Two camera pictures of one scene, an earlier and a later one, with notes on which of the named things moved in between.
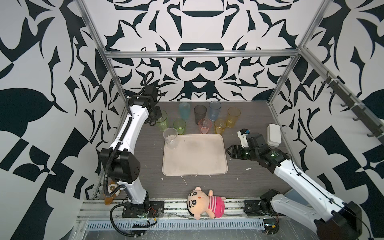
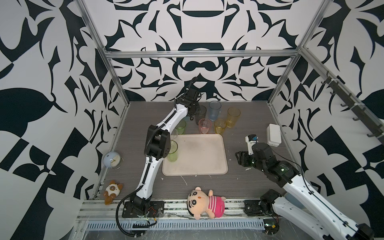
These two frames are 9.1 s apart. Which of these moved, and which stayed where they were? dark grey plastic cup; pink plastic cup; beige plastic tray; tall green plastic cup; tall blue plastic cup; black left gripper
Moved: black left gripper; tall green plastic cup
Stayed: pink plastic cup; dark grey plastic cup; tall blue plastic cup; beige plastic tray
